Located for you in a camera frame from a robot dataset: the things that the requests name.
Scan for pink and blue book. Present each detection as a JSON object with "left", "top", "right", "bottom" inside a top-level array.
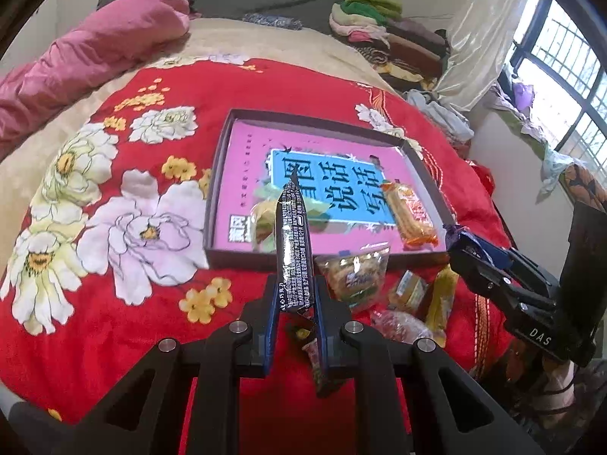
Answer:
[{"left": 211, "top": 119, "right": 449, "bottom": 253}]

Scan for pink quilt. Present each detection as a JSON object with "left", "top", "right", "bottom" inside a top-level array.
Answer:
[{"left": 1, "top": 0, "right": 190, "bottom": 157}]

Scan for clear bag red candy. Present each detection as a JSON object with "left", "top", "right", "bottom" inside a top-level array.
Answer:
[{"left": 370, "top": 309, "right": 433, "bottom": 344}]

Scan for yellow wafer snack packet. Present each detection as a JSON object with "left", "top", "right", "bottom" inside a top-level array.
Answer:
[{"left": 425, "top": 265, "right": 459, "bottom": 348}]

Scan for cream satin curtain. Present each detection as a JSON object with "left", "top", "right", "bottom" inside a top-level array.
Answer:
[{"left": 434, "top": 0, "right": 527, "bottom": 113}]

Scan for clothes on window sill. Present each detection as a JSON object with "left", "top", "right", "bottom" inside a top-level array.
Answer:
[{"left": 483, "top": 83, "right": 606, "bottom": 212}]

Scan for dark Snickers bar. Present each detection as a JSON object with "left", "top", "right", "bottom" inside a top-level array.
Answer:
[{"left": 276, "top": 171, "right": 314, "bottom": 313}]

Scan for small gold wrapped cake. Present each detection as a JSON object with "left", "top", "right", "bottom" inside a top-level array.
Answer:
[{"left": 388, "top": 270, "right": 428, "bottom": 314}]

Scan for beige bed sheet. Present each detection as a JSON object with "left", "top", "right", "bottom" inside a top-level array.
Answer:
[{"left": 1, "top": 19, "right": 394, "bottom": 266}]

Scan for orange wrapped cracker pack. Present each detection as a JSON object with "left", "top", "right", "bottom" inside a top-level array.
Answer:
[{"left": 381, "top": 182, "right": 439, "bottom": 249}]

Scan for red floral blanket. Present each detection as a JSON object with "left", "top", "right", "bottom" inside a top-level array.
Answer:
[{"left": 0, "top": 57, "right": 519, "bottom": 455}]

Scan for blue patterned pillow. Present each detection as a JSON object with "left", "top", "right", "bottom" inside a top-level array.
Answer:
[{"left": 242, "top": 13, "right": 304, "bottom": 31}]

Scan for green wrapped pastry snack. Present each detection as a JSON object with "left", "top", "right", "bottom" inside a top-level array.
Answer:
[{"left": 249, "top": 183, "right": 330, "bottom": 254}]

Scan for green bean snack packet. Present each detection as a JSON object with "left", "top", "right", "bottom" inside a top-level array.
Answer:
[{"left": 287, "top": 325, "right": 335, "bottom": 397}]

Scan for stack of folded clothes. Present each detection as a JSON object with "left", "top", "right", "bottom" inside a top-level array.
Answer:
[{"left": 328, "top": 0, "right": 451, "bottom": 93}]

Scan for grey cardboard tray box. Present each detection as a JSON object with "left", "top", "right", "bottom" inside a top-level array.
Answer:
[{"left": 203, "top": 108, "right": 458, "bottom": 272}]

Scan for clear bag peanut snack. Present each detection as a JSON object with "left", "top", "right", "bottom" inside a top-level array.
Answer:
[{"left": 315, "top": 242, "right": 390, "bottom": 313}]

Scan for barred window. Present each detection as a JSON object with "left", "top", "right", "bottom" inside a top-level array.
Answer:
[{"left": 502, "top": 0, "right": 607, "bottom": 186}]

